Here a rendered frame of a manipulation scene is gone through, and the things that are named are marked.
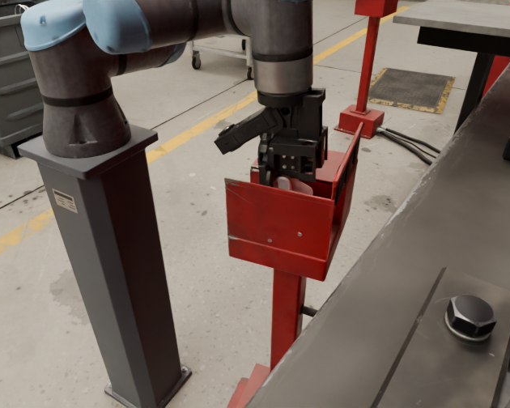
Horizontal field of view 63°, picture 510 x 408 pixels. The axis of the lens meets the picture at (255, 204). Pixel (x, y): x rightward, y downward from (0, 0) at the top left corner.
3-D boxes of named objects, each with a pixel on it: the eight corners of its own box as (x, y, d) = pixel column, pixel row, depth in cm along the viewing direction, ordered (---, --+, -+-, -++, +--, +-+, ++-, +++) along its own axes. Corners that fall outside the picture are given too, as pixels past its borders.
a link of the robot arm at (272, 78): (243, 61, 50) (266, 45, 56) (246, 99, 53) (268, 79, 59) (303, 63, 48) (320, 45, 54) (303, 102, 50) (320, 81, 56)
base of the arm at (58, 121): (27, 145, 76) (9, 91, 70) (93, 116, 86) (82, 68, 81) (84, 166, 69) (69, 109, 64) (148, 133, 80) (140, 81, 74)
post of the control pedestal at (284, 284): (275, 390, 107) (283, 220, 76) (295, 397, 105) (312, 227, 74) (268, 410, 103) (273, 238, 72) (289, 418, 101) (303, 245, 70)
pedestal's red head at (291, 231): (269, 194, 83) (271, 108, 73) (350, 211, 78) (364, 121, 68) (227, 257, 68) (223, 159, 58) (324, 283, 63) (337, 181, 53)
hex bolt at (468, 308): (450, 301, 28) (456, 284, 27) (495, 320, 27) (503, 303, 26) (438, 328, 26) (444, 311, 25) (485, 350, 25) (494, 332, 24)
